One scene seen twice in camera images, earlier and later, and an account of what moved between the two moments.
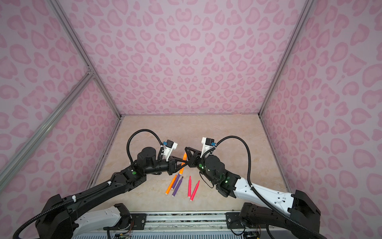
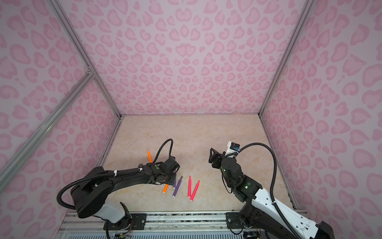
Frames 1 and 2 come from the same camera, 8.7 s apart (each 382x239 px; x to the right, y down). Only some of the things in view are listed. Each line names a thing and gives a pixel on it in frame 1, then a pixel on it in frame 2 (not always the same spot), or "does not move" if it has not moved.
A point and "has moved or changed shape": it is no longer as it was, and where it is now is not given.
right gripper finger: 192,162 → 217,161
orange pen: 169,188 has moved or changed shape
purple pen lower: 177,186 does not move
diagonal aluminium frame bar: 10,167 does not move
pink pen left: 189,186 does not move
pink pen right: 194,191 does not move
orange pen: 181,171 has moved or changed shape
